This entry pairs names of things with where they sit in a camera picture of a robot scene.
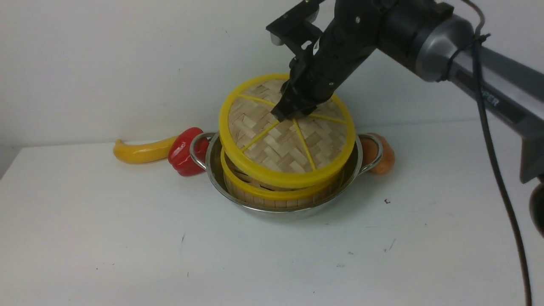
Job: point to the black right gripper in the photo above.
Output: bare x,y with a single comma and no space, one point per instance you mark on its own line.
348,40

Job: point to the bamboo steamer lid yellow rim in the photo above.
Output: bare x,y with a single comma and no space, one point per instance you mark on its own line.
293,153

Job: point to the bamboo steamer basket yellow rim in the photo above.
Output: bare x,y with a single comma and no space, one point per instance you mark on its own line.
265,196

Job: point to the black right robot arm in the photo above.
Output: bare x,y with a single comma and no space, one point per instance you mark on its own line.
424,36

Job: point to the stainless steel pot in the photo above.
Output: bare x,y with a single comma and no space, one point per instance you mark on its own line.
353,168

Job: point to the brown potato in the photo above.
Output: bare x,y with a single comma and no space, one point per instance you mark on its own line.
369,149

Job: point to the red bell pepper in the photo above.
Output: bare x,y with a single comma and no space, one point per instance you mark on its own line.
179,157

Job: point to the yellow banana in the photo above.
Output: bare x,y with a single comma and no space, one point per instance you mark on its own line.
142,153

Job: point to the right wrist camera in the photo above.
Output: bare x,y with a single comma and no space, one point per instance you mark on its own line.
295,27

